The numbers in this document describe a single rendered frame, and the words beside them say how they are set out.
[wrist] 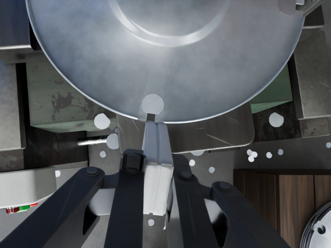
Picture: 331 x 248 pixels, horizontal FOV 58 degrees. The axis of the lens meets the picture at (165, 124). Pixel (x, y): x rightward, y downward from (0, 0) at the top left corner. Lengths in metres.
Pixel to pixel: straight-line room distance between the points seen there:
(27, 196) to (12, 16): 0.24
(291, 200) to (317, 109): 0.36
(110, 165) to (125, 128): 0.79
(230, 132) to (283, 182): 0.52
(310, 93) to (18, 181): 0.46
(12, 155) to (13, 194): 0.06
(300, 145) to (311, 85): 0.74
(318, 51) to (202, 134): 0.30
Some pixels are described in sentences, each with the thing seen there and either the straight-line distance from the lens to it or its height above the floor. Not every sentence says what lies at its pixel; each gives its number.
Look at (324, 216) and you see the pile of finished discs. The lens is 0.83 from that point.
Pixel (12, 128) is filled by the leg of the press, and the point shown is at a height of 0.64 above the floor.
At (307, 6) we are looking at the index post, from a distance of 0.43.
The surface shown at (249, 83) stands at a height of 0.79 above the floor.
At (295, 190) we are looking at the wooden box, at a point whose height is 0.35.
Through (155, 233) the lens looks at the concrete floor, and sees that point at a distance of 1.11.
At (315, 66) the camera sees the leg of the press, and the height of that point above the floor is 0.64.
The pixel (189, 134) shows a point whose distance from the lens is 0.30.
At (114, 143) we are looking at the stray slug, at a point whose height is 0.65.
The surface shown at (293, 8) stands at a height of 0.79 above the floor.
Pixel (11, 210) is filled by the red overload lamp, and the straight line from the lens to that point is 0.50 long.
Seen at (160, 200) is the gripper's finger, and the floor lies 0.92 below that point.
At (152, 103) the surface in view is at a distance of 0.30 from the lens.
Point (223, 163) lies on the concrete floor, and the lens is 1.13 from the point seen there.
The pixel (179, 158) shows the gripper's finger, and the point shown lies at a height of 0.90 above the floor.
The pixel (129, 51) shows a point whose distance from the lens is 0.31.
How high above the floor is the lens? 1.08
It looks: 82 degrees down
